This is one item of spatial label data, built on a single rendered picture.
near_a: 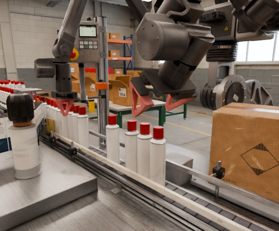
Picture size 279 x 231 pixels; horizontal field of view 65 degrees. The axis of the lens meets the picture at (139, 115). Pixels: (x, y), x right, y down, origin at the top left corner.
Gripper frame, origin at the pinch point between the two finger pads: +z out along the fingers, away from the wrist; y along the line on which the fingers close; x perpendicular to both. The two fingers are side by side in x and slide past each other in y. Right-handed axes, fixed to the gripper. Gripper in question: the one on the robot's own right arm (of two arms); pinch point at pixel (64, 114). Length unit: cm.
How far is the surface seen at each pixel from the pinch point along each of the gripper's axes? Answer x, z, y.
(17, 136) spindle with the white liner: -18.7, 4.8, 3.7
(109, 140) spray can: 9.6, 8.9, 17.1
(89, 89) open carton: 147, 12, -230
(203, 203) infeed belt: 16, 20, 55
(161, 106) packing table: 187, 29, -110
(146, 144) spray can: 10.9, 5.7, 35.3
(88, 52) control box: 18.9, -25.6, -12.7
